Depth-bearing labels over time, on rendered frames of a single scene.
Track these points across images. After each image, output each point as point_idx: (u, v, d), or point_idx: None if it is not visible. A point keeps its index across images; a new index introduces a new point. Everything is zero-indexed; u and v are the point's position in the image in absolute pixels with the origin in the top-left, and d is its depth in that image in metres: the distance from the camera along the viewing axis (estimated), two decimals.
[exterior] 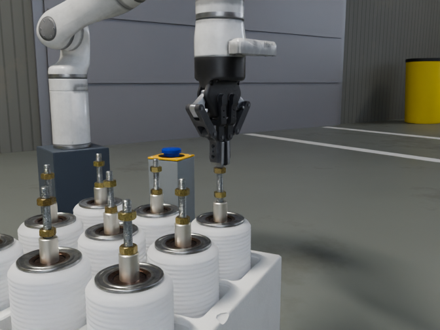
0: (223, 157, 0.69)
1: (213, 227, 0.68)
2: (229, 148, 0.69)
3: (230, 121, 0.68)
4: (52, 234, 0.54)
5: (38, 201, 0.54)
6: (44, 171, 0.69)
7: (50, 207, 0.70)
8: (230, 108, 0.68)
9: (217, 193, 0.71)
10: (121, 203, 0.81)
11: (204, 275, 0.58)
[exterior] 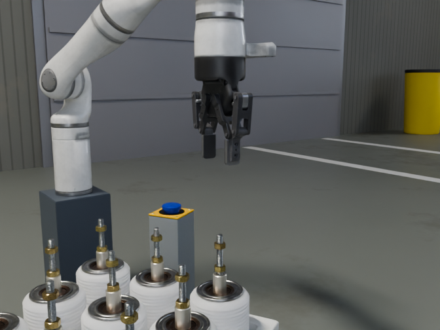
0: (238, 154, 0.67)
1: (212, 302, 0.70)
2: (213, 141, 0.73)
3: None
4: (56, 326, 0.56)
5: (43, 294, 0.56)
6: (48, 245, 0.72)
7: (54, 280, 0.72)
8: None
9: (222, 270, 0.72)
10: (122, 267, 0.83)
11: None
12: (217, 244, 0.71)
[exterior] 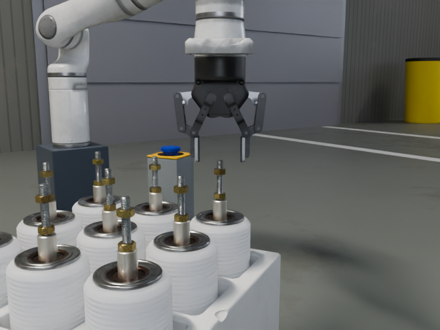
0: (198, 153, 0.69)
1: (212, 225, 0.68)
2: (245, 145, 0.68)
3: (236, 121, 0.67)
4: (50, 232, 0.54)
5: (36, 198, 0.54)
6: (42, 168, 0.69)
7: (48, 205, 0.69)
8: (230, 109, 0.67)
9: (221, 197, 0.70)
10: (120, 202, 0.81)
11: (203, 273, 0.58)
12: (217, 169, 0.69)
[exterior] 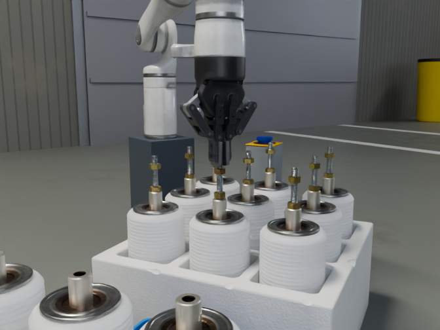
0: None
1: (324, 197, 0.84)
2: (211, 148, 0.70)
3: (211, 120, 0.70)
4: (224, 196, 0.70)
5: (214, 170, 0.70)
6: (186, 151, 0.85)
7: (192, 181, 0.85)
8: None
9: (332, 175, 0.87)
10: (234, 181, 0.97)
11: (335, 230, 0.74)
12: (334, 153, 0.86)
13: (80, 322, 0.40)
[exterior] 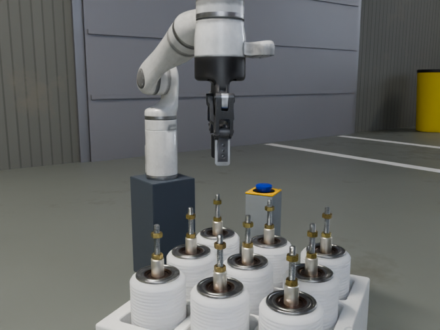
0: (229, 155, 0.66)
1: (321, 257, 0.86)
2: None
3: None
4: (219, 266, 0.74)
5: (224, 246, 0.72)
6: (188, 212, 0.87)
7: (192, 241, 0.88)
8: None
9: (329, 234, 0.89)
10: (234, 234, 0.99)
11: (332, 298, 0.76)
12: (331, 213, 0.88)
13: None
